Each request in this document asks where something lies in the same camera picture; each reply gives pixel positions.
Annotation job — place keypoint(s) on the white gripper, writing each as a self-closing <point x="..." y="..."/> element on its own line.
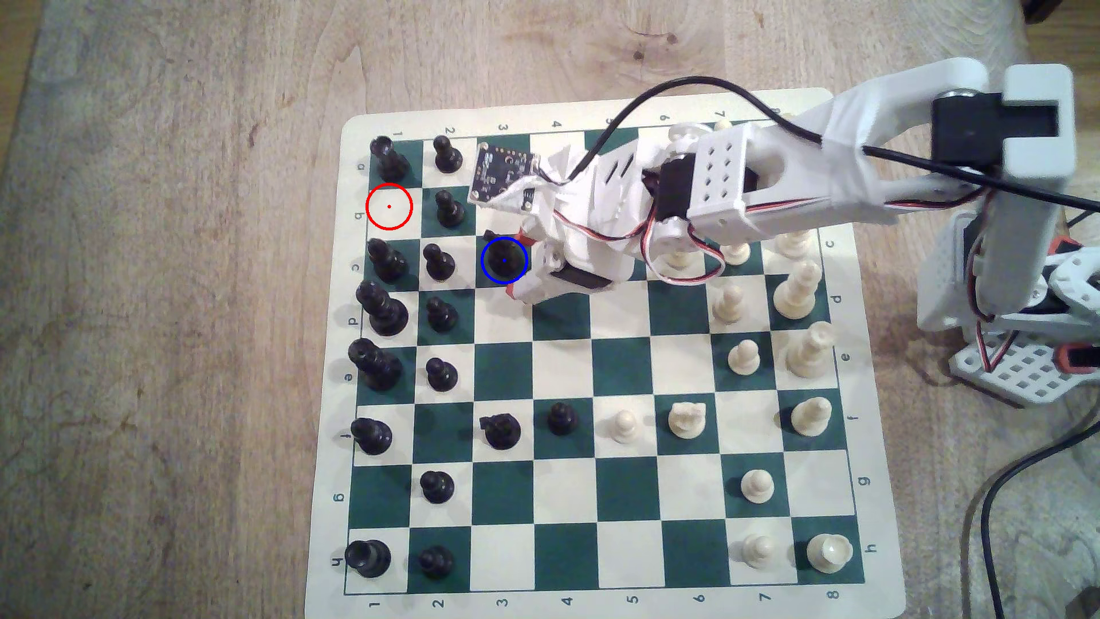
<point x="576" y="279"/>

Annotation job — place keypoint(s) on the black knight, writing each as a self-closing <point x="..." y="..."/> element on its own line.
<point x="505" y="260"/>
<point x="503" y="432"/>

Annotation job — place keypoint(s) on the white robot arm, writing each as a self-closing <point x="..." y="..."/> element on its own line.
<point x="859" y="155"/>

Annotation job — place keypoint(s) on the green and cream chess mat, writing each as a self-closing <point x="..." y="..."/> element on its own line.
<point x="558" y="370"/>

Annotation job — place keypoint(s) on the black pawn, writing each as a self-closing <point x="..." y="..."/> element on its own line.
<point x="443" y="376"/>
<point x="447" y="159"/>
<point x="437" y="488"/>
<point x="443" y="316"/>
<point x="450" y="213"/>
<point x="436" y="563"/>
<point x="440" y="265"/>
<point x="562" y="420"/>

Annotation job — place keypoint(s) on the white knight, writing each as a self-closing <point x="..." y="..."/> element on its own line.
<point x="687" y="421"/>
<point x="681" y="260"/>

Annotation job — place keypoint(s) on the black bishop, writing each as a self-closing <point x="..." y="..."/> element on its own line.
<point x="374" y="438"/>
<point x="388" y="262"/>

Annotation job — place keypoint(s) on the black queen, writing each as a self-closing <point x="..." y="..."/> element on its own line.
<point x="387" y="316"/>

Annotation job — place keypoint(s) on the black rook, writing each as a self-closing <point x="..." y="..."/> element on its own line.
<point x="391" y="163"/>
<point x="369" y="559"/>

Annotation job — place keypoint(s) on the white pawn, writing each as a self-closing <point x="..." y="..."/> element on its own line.
<point x="736" y="255"/>
<point x="722" y="127"/>
<point x="759" y="552"/>
<point x="744" y="358"/>
<point x="730" y="305"/>
<point x="626" y="427"/>
<point x="757" y="487"/>

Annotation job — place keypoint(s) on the black king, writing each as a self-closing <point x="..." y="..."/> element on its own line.
<point x="382" y="370"/>

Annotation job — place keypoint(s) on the white bishop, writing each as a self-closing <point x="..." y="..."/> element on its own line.
<point x="795" y="245"/>
<point x="810" y="418"/>

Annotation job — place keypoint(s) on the white queen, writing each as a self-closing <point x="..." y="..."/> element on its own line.
<point x="795" y="297"/>

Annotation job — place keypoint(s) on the white king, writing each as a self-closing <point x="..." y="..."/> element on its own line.
<point x="809" y="354"/>

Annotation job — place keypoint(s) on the white rook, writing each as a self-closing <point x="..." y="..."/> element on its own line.
<point x="828" y="554"/>

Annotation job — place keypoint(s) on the orange table clamp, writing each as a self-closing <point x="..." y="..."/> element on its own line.
<point x="1063" y="246"/>
<point x="1078" y="357"/>

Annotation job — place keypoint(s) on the camera circuit board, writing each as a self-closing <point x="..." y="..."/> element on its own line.
<point x="503" y="176"/>

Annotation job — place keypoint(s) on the white perforated base plate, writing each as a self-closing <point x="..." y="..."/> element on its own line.
<point x="1023" y="374"/>

